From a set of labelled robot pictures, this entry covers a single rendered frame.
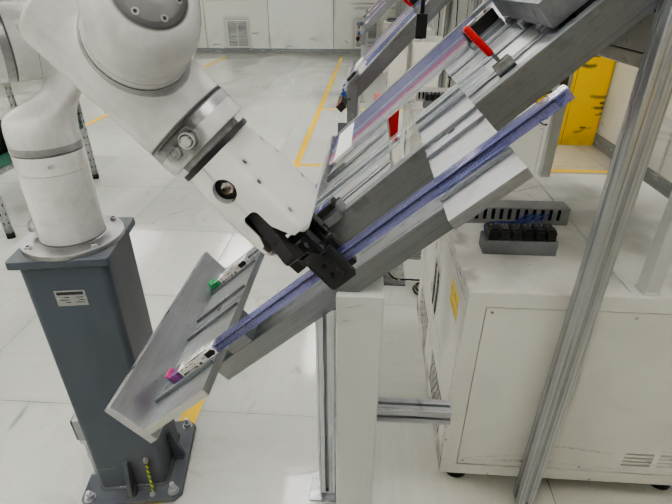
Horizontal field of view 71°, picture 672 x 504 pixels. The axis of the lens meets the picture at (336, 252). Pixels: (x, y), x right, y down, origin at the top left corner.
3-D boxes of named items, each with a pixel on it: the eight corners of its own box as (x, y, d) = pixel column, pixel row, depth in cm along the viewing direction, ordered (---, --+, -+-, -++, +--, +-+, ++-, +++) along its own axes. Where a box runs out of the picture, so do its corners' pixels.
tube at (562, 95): (174, 384, 56) (166, 379, 56) (178, 376, 57) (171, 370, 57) (575, 98, 37) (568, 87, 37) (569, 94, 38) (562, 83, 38)
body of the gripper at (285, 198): (216, 126, 36) (318, 227, 39) (247, 98, 45) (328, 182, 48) (158, 187, 39) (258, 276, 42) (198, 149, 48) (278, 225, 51)
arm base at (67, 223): (1, 264, 87) (-38, 167, 78) (46, 219, 103) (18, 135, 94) (108, 259, 88) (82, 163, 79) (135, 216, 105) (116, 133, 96)
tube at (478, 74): (214, 290, 76) (209, 286, 75) (217, 285, 77) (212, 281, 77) (489, 73, 57) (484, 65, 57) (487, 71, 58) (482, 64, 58)
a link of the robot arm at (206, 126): (200, 100, 35) (230, 130, 36) (231, 79, 43) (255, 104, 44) (136, 170, 39) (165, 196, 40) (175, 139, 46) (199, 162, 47)
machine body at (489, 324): (435, 487, 124) (467, 290, 94) (414, 321, 185) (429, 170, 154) (693, 502, 120) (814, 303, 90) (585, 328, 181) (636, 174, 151)
